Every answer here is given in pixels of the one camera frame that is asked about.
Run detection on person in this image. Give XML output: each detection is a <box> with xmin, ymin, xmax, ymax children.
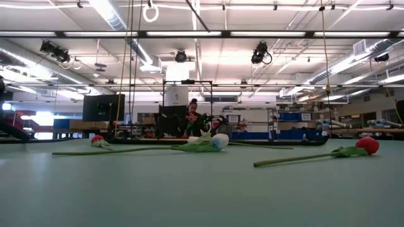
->
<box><xmin>180</xmin><ymin>98</ymin><xmax>211</xmax><ymax>139</ymax></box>

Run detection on dark monitor back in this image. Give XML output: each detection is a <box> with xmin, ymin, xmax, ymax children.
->
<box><xmin>157</xmin><ymin>105</ymin><xmax>187</xmax><ymax>138</ymax></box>

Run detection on yellow hanging cable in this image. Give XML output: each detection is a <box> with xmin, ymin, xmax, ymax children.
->
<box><xmin>319</xmin><ymin>0</ymin><xmax>333</xmax><ymax>139</ymax></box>
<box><xmin>114</xmin><ymin>0</ymin><xmax>132</xmax><ymax>137</ymax></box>

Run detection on black station frame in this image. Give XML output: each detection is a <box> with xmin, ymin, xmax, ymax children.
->
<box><xmin>162</xmin><ymin>79</ymin><xmax>214</xmax><ymax>139</ymax></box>

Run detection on red rack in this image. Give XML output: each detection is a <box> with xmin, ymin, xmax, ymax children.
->
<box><xmin>4</xmin><ymin>109</ymin><xmax>38</xmax><ymax>133</ymax></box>

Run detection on distant orange flower bunch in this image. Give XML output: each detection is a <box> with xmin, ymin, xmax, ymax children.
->
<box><xmin>185</xmin><ymin>112</ymin><xmax>199</xmax><ymax>129</ymax></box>

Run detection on large black monitor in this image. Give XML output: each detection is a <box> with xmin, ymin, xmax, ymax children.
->
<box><xmin>82</xmin><ymin>93</ymin><xmax>126</xmax><ymax>122</ymax></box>

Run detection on row of blue bins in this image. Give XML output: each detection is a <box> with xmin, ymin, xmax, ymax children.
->
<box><xmin>230</xmin><ymin>128</ymin><xmax>329</xmax><ymax>141</ymax></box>

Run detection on silver ceiling duct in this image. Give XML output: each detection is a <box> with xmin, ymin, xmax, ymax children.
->
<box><xmin>88</xmin><ymin>0</ymin><xmax>152</xmax><ymax>64</ymax></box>

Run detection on whiteboard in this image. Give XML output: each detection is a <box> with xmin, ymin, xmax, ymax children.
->
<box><xmin>222</xmin><ymin>108</ymin><xmax>269</xmax><ymax>133</ymax></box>

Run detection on white pillar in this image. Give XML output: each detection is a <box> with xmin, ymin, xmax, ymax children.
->
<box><xmin>164</xmin><ymin>62</ymin><xmax>190</xmax><ymax>107</ymax></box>

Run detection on cardboard box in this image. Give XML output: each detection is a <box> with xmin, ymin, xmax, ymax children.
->
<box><xmin>69</xmin><ymin>119</ymin><xmax>110</xmax><ymax>130</ymax></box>

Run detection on white hanging ring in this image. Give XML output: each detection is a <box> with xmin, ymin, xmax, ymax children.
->
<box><xmin>142</xmin><ymin>2</ymin><xmax>160</xmax><ymax>23</ymax></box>

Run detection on red artificial tulip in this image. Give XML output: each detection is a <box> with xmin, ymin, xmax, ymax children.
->
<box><xmin>90</xmin><ymin>134</ymin><xmax>111</xmax><ymax>149</ymax></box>
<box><xmin>252</xmin><ymin>136</ymin><xmax>381</xmax><ymax>168</ymax></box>

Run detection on distant wooden bench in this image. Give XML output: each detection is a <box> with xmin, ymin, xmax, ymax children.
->
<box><xmin>328</xmin><ymin>127</ymin><xmax>404</xmax><ymax>135</ymax></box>

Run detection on black hanging cable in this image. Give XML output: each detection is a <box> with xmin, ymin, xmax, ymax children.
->
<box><xmin>130</xmin><ymin>0</ymin><xmax>143</xmax><ymax>139</ymax></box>
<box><xmin>127</xmin><ymin>0</ymin><xmax>134</xmax><ymax>139</ymax></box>

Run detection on white artificial tulip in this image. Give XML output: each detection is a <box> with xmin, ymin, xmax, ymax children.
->
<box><xmin>187</xmin><ymin>132</ymin><xmax>294</xmax><ymax>150</ymax></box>
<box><xmin>52</xmin><ymin>133</ymin><xmax>230</xmax><ymax>156</ymax></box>

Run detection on green mat in black frame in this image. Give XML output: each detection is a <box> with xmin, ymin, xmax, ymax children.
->
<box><xmin>104</xmin><ymin>137</ymin><xmax>329</xmax><ymax>147</ymax></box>

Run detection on blue shelf bins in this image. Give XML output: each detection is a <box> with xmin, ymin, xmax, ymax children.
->
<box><xmin>278</xmin><ymin>112</ymin><xmax>313</xmax><ymax>122</ymax></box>

